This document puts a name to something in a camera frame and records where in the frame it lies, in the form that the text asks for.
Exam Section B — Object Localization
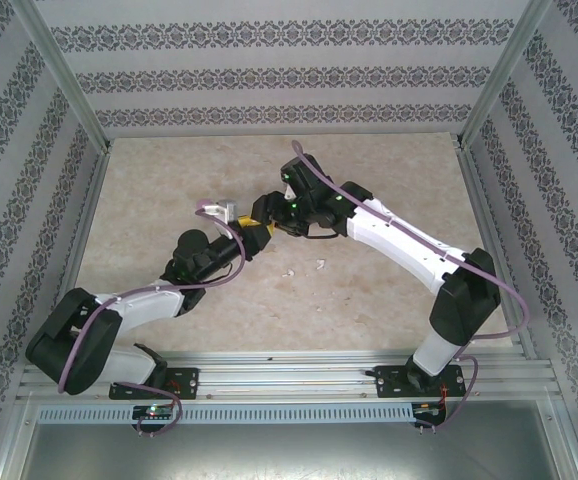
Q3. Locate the grey metal tray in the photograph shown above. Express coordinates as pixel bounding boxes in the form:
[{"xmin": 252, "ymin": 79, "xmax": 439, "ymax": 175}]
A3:
[{"xmin": 0, "ymin": 394, "xmax": 578, "ymax": 480}]

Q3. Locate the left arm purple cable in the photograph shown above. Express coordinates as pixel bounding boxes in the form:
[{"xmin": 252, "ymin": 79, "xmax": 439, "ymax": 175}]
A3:
[{"xmin": 57, "ymin": 199, "xmax": 248, "ymax": 440}]

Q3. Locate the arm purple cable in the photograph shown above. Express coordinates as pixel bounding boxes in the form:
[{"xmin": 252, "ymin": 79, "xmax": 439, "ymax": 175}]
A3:
[
  {"xmin": 288, "ymin": 139, "xmax": 531, "ymax": 434},
  {"xmin": 57, "ymin": 199, "xmax": 248, "ymax": 440}
]

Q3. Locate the aluminium table side rail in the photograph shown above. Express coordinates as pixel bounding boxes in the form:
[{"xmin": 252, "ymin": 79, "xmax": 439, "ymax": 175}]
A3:
[
  {"xmin": 51, "ymin": 147, "xmax": 115, "ymax": 354},
  {"xmin": 456, "ymin": 142, "xmax": 538, "ymax": 359}
]

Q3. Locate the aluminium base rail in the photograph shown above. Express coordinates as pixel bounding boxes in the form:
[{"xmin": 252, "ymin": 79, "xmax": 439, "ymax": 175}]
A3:
[{"xmin": 16, "ymin": 349, "xmax": 555, "ymax": 401}]

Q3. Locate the grey slotted cable duct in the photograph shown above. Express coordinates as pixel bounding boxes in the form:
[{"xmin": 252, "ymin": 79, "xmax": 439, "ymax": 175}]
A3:
[{"xmin": 36, "ymin": 402, "xmax": 415, "ymax": 426}]

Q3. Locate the aluminium frame post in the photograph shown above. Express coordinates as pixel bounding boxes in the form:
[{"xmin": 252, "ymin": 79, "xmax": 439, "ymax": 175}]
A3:
[
  {"xmin": 11, "ymin": 0, "xmax": 113, "ymax": 151},
  {"xmin": 457, "ymin": 0, "xmax": 555, "ymax": 147}
]

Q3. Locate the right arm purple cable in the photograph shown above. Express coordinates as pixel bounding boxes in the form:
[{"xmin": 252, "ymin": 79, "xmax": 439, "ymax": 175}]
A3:
[{"xmin": 288, "ymin": 139, "xmax": 531, "ymax": 434}]

